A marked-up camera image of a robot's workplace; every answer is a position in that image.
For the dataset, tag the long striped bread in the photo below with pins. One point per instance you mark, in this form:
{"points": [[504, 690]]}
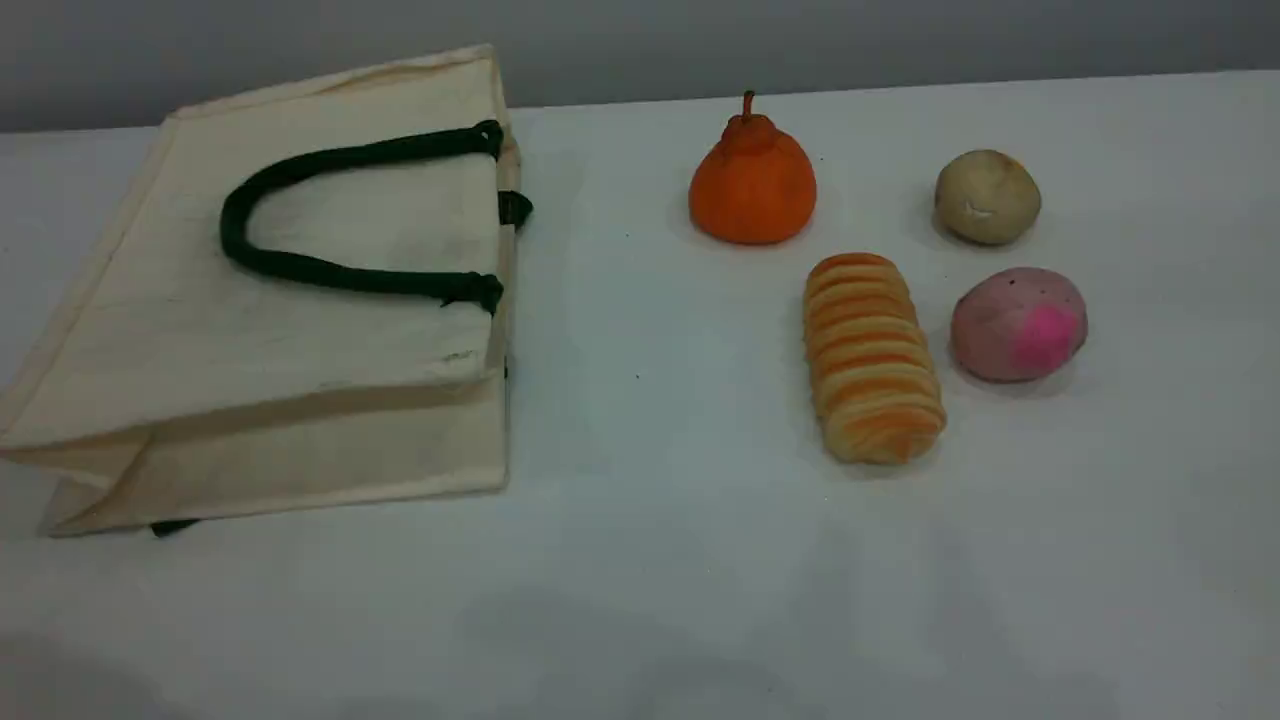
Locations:
{"points": [[872, 360]]}

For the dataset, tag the orange pear-shaped fruit with stem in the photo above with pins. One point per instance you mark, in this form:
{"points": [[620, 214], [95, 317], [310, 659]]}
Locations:
{"points": [[752, 190]]}

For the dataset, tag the beige round potato toy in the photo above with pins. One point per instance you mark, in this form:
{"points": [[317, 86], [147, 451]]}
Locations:
{"points": [[987, 198]]}

